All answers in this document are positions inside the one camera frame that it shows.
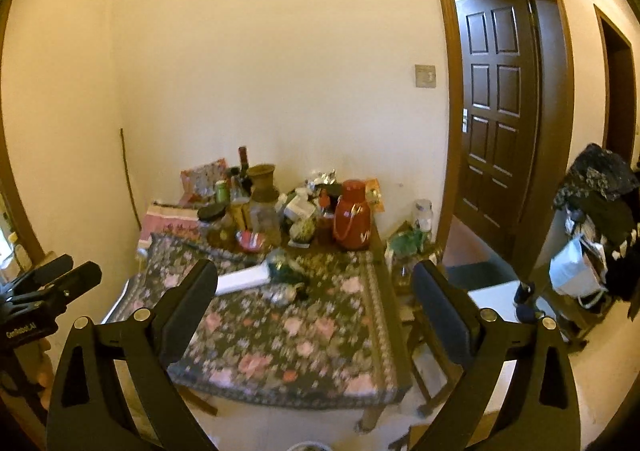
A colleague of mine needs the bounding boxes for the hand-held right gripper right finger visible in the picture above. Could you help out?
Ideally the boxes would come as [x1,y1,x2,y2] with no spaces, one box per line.
[405,260,581,451]

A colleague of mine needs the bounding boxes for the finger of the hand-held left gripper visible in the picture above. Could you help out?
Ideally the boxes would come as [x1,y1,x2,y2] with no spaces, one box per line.
[10,262,104,318]
[7,253,76,295]

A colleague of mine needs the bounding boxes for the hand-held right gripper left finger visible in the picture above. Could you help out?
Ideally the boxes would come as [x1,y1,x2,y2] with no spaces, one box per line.
[45,258,221,451]

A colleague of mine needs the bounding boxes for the person's left hand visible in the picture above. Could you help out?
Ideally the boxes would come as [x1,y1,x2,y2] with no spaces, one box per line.
[39,338,55,389]

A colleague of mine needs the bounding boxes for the wooden side stool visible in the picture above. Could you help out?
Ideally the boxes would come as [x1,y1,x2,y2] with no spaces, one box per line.
[385,241,451,417]

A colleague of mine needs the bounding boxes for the long white box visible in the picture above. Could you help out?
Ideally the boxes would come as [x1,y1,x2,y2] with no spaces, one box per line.
[216,265,273,294]

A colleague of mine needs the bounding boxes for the dark door mat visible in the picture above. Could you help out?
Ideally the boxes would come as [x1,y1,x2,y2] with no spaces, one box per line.
[445,256,516,284]

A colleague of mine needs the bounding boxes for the green plastic bag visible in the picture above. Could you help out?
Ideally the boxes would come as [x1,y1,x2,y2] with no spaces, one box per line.
[387,228,431,257]

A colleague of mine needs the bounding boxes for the black-lid glass jar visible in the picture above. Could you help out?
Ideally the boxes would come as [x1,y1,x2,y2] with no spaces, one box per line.
[197,204,233,244]

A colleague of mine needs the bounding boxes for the pink patterned box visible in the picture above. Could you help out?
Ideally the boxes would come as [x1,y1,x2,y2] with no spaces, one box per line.
[140,201,203,244]

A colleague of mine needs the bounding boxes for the red snack packet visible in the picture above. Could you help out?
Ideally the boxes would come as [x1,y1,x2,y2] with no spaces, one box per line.
[235,230,266,252]

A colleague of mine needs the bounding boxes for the white-lid clear jar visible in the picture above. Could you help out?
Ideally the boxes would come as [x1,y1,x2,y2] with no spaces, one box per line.
[412,200,433,232]

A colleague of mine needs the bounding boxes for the yellow-label bottle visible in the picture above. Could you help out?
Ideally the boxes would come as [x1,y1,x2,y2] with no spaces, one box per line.
[229,181,251,227]

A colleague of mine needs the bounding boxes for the tall clear glass jar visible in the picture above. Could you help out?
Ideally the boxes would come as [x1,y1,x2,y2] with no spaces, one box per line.
[248,198,283,247]

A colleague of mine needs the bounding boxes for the dark floral tablecloth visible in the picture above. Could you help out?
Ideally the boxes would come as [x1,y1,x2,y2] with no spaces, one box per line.
[102,233,411,409]

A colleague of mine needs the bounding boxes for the wooden table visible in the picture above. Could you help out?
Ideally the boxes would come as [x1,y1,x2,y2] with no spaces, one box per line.
[102,216,416,434]

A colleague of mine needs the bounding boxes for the pink floral box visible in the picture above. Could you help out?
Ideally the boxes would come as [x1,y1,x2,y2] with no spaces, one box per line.
[180,158,228,207]

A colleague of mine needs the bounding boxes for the red thermos flask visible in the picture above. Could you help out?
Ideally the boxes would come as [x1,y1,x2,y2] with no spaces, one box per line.
[332,180,373,250]

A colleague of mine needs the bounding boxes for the green custard apple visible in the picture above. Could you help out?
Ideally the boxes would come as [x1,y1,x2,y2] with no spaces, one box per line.
[289,220,317,244]

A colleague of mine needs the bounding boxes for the orange packet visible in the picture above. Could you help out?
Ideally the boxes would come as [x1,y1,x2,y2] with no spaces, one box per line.
[365,178,388,212]

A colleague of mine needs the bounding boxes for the white plastic bag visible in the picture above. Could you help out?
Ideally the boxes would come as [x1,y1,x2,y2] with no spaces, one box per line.
[549,236,608,297]

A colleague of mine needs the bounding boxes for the brown ceramic vase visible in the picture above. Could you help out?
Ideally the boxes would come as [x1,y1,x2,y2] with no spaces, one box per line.
[246,164,280,202]

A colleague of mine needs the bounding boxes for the red-cap sauce bottle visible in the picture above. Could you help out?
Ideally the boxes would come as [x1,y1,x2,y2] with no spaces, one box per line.
[317,191,337,246]

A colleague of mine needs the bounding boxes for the white box with green label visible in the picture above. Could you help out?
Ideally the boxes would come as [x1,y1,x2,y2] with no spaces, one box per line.
[285,194,318,222]

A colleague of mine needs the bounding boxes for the dark wine bottle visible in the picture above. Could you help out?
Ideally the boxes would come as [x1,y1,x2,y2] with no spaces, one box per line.
[237,146,252,194]

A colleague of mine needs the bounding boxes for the silver foil wrapper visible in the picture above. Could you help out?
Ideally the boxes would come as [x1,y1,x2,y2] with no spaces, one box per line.
[305,168,341,192]

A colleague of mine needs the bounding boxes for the pile of dark clothes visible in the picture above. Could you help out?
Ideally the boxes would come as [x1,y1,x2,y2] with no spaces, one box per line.
[552,144,640,252]

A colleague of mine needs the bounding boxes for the brown panelled door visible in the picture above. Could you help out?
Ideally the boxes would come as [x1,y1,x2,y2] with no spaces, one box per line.
[457,0,541,222]

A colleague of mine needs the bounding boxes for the brown wooden window frame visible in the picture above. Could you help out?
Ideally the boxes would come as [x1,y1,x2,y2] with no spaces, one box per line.
[0,0,46,267]

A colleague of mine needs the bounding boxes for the brown wooden door frame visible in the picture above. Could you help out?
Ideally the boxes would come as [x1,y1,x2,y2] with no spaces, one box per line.
[424,0,576,277]

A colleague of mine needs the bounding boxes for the dark wooden door frame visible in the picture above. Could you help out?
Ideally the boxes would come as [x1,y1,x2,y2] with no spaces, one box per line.
[594,4,638,157]

